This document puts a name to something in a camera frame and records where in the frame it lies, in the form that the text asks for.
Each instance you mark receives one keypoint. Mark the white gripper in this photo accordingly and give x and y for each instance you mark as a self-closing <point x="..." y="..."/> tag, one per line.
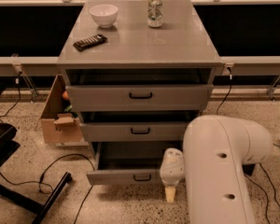
<point x="172" y="173"/>

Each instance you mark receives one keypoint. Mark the grey bottom drawer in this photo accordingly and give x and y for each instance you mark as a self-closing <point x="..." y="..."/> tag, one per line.
<point x="121" y="163"/>

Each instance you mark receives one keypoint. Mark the grey drawer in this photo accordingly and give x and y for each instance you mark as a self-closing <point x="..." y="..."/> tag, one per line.
<point x="132" y="131"/>
<point x="139" y="97"/>
<point x="121" y="163"/>

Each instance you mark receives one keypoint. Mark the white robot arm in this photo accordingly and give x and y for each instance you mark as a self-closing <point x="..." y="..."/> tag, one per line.
<point x="215" y="150"/>

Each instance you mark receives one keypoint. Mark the grey middle drawer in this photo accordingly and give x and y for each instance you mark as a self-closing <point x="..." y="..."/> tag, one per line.
<point x="132" y="131"/>

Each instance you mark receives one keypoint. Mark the grey top drawer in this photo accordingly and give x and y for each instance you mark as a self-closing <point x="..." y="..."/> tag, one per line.
<point x="139" y="97"/>

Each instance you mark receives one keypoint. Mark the grey drawer cabinet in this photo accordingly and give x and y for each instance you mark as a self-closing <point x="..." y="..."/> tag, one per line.
<point x="179" y="52"/>

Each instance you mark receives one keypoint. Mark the black power adapter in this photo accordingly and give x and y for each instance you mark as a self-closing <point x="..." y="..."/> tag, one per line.
<point x="248" y="169"/>

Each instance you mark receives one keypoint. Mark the cardboard box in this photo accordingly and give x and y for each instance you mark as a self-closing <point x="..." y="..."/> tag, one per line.
<point x="59" y="125"/>

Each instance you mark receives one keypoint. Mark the orange fruit in box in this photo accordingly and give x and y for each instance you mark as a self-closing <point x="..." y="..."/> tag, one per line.
<point x="65" y="96"/>

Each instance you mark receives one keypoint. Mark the dark snack bar packet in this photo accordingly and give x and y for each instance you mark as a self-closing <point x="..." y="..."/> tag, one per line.
<point x="89" y="42"/>

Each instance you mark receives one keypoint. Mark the black chair base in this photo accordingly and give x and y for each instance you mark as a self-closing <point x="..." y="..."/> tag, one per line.
<point x="35" y="168"/>

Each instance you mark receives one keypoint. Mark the white green soda can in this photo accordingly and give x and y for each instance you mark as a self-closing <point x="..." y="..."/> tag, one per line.
<point x="154" y="15"/>

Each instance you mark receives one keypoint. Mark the white bowl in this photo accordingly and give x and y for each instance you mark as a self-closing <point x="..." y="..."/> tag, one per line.
<point x="104" y="15"/>

